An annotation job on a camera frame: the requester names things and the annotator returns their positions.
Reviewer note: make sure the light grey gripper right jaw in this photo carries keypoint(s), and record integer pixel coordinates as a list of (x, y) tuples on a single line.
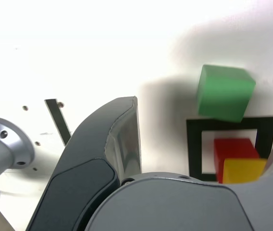
[(175, 207)]

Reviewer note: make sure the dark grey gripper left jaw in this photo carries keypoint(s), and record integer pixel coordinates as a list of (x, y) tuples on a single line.
[(83, 163)]

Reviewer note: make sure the yellow cube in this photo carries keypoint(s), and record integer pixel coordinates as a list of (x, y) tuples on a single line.
[(243, 170)]

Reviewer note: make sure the red cube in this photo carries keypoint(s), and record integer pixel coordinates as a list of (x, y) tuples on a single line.
[(232, 148)]

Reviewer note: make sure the green cube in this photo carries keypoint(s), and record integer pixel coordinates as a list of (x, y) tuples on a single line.
[(223, 96)]

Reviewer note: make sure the black tape square outline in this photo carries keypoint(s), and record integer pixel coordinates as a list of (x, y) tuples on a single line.
[(194, 149)]

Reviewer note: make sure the black tape strip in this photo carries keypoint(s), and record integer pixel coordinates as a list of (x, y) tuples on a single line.
[(59, 120)]

